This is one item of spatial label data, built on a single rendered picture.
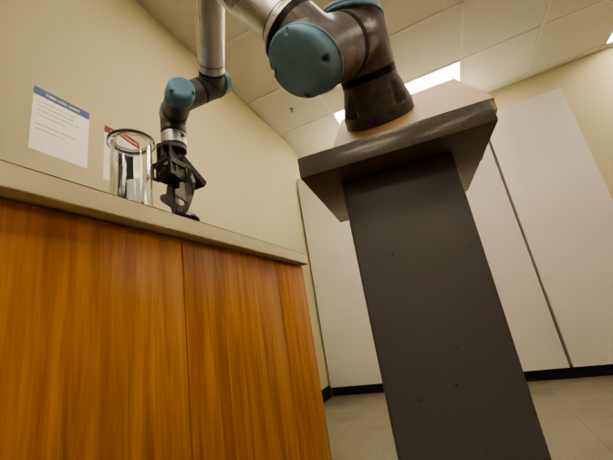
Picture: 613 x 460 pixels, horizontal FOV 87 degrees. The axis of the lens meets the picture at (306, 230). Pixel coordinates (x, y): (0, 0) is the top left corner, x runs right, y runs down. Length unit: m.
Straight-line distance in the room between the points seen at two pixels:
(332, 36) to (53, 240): 0.55
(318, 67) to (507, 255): 2.65
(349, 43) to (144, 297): 0.60
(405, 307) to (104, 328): 0.51
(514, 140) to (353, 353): 2.31
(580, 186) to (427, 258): 2.75
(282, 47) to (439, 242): 0.41
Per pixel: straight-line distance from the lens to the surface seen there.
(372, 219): 0.58
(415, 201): 0.59
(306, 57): 0.58
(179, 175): 0.99
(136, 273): 0.72
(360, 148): 0.57
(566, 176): 3.26
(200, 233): 0.83
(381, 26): 0.73
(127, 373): 0.69
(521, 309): 3.03
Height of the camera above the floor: 0.65
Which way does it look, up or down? 16 degrees up
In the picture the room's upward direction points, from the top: 9 degrees counter-clockwise
